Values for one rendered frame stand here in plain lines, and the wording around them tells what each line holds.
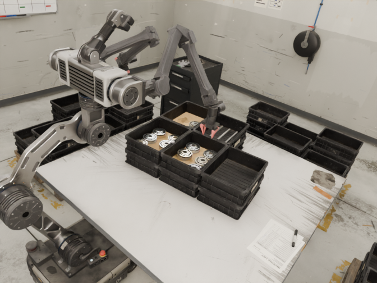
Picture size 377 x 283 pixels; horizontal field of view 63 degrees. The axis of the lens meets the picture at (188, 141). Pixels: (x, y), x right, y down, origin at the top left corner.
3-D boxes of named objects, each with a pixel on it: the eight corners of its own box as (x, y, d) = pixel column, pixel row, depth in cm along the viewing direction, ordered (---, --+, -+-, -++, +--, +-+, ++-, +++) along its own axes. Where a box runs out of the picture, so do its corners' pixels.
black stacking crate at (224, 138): (225, 158, 219) (228, 145, 213) (190, 142, 231) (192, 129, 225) (246, 137, 249) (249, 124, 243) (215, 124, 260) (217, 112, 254)
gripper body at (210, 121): (205, 120, 195) (207, 109, 191) (219, 126, 191) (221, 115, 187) (200, 123, 190) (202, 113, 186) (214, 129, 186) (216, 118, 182)
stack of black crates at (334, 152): (346, 176, 336) (364, 142, 313) (339, 188, 315) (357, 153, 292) (311, 160, 356) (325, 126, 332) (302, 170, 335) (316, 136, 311)
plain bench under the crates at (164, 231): (212, 414, 161) (240, 350, 124) (46, 240, 239) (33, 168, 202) (316, 240, 272) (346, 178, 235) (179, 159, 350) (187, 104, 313)
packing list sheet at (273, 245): (284, 276, 155) (284, 275, 155) (244, 249, 167) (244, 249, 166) (307, 239, 178) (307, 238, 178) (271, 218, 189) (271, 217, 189)
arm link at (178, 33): (166, 23, 168) (179, 17, 161) (182, 38, 177) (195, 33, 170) (142, 92, 153) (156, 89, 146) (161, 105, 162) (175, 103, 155)
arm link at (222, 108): (201, 97, 185) (212, 95, 180) (212, 94, 194) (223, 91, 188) (206, 116, 188) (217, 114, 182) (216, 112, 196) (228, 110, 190)
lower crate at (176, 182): (194, 200, 195) (197, 186, 188) (157, 180, 207) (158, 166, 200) (223, 170, 225) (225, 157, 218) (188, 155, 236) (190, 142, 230)
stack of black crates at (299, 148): (298, 174, 328) (312, 139, 304) (287, 187, 307) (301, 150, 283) (265, 158, 348) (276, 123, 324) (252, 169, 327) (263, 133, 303)
